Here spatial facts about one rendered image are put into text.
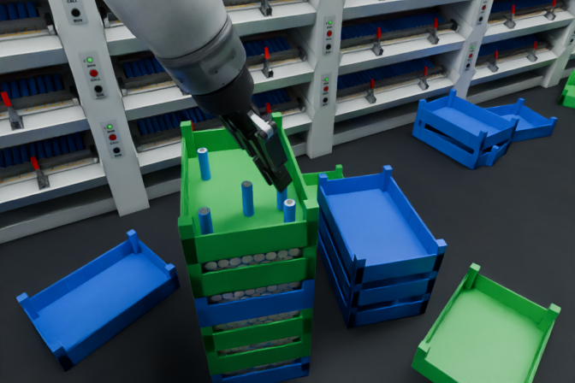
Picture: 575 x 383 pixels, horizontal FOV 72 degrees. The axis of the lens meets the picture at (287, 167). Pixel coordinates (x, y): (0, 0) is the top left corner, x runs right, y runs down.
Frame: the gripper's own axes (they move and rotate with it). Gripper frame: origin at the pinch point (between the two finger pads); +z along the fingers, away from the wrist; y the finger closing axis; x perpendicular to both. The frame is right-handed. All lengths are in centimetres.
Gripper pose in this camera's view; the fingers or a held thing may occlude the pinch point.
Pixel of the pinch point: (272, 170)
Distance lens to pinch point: 62.1
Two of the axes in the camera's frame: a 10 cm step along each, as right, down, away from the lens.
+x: 6.8, -6.9, 2.5
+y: 6.7, 4.3, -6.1
